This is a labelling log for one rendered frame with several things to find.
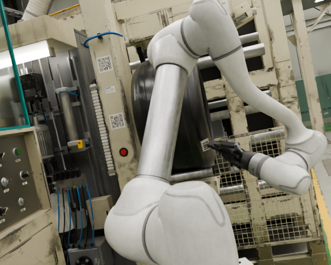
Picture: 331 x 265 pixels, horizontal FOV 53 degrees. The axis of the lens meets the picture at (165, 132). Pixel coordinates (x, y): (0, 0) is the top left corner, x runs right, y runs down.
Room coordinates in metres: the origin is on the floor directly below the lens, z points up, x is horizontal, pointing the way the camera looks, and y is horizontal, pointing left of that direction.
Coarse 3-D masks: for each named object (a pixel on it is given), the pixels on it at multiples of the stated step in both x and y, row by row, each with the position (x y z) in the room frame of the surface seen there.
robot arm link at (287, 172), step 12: (288, 156) 1.14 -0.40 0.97; (300, 156) 1.14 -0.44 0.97; (264, 168) 1.15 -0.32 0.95; (276, 168) 1.12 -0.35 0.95; (288, 168) 1.10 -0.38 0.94; (300, 168) 1.09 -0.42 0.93; (264, 180) 1.16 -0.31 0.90; (276, 180) 1.11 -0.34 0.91; (288, 180) 1.08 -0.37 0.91; (300, 180) 1.06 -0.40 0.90; (288, 192) 1.10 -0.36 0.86; (300, 192) 1.08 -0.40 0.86
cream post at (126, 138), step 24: (96, 0) 1.66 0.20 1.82; (96, 24) 1.67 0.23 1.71; (96, 48) 1.67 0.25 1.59; (120, 48) 1.77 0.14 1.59; (96, 72) 1.68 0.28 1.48; (120, 72) 1.68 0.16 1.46; (120, 96) 1.66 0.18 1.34; (120, 144) 1.67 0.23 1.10; (120, 168) 1.67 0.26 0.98; (144, 264) 1.67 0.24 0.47
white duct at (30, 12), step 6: (30, 0) 2.03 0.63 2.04; (36, 0) 2.02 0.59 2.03; (42, 0) 2.02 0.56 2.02; (48, 0) 2.04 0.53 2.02; (30, 6) 2.03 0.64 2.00; (36, 6) 2.02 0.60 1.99; (42, 6) 2.03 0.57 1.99; (48, 6) 2.07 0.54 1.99; (30, 12) 2.03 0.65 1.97; (36, 12) 2.03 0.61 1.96; (42, 12) 2.05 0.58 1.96; (24, 18) 2.04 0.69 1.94; (30, 18) 2.03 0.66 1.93
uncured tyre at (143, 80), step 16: (144, 64) 1.57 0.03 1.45; (144, 80) 1.47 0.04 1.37; (192, 80) 1.44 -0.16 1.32; (144, 96) 1.43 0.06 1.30; (192, 96) 1.40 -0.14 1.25; (144, 112) 1.42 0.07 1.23; (192, 112) 1.39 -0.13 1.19; (208, 112) 1.87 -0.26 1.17; (144, 128) 1.43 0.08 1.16; (192, 128) 1.39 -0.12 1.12; (208, 128) 1.47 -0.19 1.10; (176, 144) 1.42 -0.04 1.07; (192, 144) 1.42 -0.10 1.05; (176, 160) 1.48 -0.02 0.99; (192, 160) 1.48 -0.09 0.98; (208, 160) 1.53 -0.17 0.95
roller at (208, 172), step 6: (204, 168) 1.53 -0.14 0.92; (210, 168) 1.52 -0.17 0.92; (174, 174) 1.55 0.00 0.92; (180, 174) 1.54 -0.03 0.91; (186, 174) 1.54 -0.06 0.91; (192, 174) 1.53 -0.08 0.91; (198, 174) 1.52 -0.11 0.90; (204, 174) 1.52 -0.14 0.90; (210, 174) 1.51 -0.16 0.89; (174, 180) 1.55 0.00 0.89; (180, 180) 1.55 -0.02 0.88
